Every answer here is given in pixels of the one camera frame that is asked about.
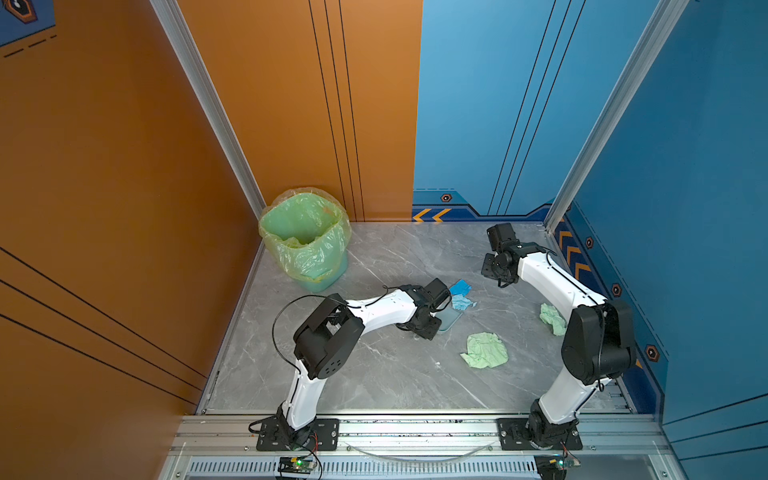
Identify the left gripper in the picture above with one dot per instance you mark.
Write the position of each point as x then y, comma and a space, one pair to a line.
433, 332

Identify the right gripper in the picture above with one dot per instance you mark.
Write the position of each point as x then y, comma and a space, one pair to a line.
485, 270

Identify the teal dustpan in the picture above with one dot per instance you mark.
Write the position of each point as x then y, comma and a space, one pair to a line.
448, 317

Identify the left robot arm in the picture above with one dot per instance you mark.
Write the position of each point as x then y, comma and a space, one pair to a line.
325, 340

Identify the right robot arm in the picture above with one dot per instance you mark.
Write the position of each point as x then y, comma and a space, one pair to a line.
598, 345

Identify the large green crumpled paper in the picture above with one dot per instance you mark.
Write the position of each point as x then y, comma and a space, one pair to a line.
484, 350

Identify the light blue paper scrap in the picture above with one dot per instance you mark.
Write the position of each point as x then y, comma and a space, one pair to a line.
461, 302

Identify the blue paper scrap far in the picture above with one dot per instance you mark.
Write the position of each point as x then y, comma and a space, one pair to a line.
461, 288

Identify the small green paper scrap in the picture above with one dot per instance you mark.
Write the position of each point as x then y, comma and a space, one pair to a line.
549, 315

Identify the green trash bin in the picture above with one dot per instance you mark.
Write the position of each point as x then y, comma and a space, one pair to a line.
327, 273

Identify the right circuit board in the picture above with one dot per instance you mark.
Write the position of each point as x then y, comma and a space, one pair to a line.
555, 468

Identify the circuit board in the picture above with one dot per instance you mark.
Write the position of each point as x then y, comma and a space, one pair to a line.
296, 467
555, 468

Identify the left circuit board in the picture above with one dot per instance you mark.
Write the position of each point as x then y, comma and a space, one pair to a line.
296, 467

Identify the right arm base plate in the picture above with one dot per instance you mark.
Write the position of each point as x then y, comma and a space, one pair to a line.
518, 434

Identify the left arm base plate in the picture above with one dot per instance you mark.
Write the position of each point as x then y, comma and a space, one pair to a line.
321, 435

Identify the aluminium frame rail front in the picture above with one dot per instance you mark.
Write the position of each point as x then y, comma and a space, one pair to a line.
422, 445

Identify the right aluminium corner post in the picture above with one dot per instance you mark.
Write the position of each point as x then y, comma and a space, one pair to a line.
652, 40

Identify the aluminium corner post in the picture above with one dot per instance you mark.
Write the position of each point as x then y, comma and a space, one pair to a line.
652, 40
178, 33

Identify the left aluminium corner post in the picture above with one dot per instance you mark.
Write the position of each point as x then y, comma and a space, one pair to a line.
178, 33

